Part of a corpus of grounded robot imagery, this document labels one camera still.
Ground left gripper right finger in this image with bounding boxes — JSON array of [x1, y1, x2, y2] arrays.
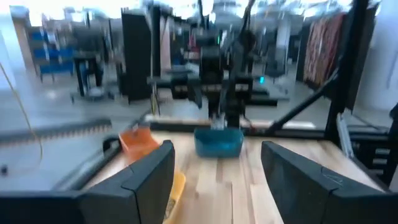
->
[[261, 140, 385, 224]]

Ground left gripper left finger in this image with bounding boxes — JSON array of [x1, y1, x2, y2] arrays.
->
[[77, 139, 176, 224]]

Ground yellow plastic basket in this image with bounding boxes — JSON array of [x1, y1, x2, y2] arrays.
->
[[162, 170, 187, 224]]

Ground orange plastic basket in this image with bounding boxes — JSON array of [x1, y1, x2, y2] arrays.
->
[[118, 126, 160, 163]]

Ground dark teal plastic basket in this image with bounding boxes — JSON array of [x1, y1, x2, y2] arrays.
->
[[193, 127, 245, 159]]

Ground black orange-striped floor ramp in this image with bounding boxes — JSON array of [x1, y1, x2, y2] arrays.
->
[[0, 118, 113, 144]]

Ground tall black cabinet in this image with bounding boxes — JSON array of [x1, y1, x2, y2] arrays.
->
[[121, 9, 154, 102]]

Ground black background table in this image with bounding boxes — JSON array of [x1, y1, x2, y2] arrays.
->
[[73, 52, 104, 98]]

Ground patterned cloth rack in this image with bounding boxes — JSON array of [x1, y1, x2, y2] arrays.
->
[[302, 13, 346, 88]]

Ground blue storage shelves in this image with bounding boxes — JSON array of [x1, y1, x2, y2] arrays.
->
[[30, 27, 76, 76]]

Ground black aluminium table frame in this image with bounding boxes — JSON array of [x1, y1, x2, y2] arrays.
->
[[52, 0, 398, 191]]

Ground yellow floor cable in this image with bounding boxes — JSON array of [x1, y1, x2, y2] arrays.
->
[[0, 62, 44, 163]]

